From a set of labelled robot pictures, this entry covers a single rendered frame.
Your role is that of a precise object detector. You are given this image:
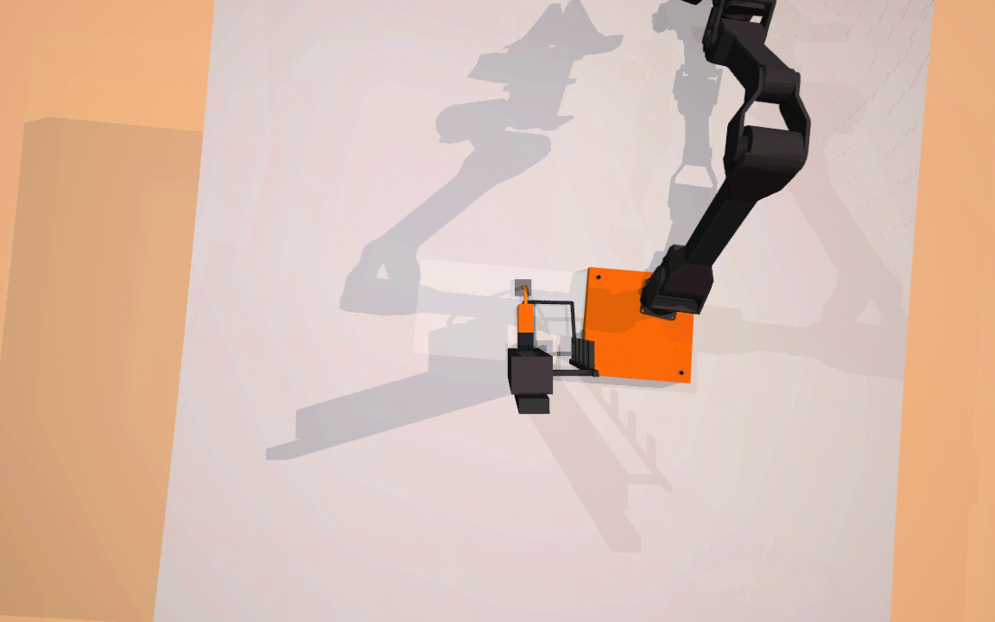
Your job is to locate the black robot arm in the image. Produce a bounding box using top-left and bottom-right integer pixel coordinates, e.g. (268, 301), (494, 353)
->
(639, 0), (811, 321)

